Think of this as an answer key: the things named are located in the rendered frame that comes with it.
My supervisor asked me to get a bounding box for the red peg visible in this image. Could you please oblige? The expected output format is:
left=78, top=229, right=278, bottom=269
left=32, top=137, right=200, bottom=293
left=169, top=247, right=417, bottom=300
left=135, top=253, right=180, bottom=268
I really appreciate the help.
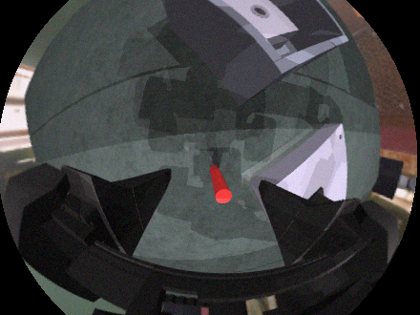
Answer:
left=210, top=165, right=232, bottom=203

